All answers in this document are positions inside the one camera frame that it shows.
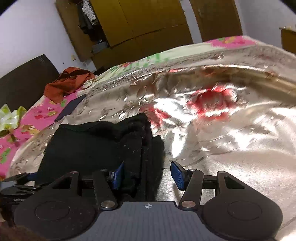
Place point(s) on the wooden door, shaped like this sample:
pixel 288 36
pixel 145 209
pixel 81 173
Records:
pixel 216 18

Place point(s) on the wooden side cabinet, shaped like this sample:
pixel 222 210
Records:
pixel 288 39

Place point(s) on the dark blue booklet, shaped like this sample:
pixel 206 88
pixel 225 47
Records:
pixel 69 108

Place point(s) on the hanging dark clothes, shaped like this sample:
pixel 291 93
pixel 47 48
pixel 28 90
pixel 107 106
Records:
pixel 89 23

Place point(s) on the wooden wardrobe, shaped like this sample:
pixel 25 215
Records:
pixel 134 30

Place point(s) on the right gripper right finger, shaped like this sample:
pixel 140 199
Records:
pixel 190 182

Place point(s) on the pink floral blanket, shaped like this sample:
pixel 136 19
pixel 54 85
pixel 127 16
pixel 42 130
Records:
pixel 38 117

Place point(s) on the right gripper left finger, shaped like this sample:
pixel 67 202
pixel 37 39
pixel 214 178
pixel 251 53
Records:
pixel 106 184

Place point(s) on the rust orange garment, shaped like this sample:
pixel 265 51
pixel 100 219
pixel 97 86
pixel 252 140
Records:
pixel 70 80

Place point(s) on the floral satin bedspread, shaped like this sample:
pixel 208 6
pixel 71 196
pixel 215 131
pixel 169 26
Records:
pixel 222 110

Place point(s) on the green patterned pillow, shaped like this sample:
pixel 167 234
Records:
pixel 10 120

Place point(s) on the black pants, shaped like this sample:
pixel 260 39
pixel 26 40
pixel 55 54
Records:
pixel 103 145

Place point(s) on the dark wooden headboard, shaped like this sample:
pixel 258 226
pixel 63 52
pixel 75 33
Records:
pixel 25 85

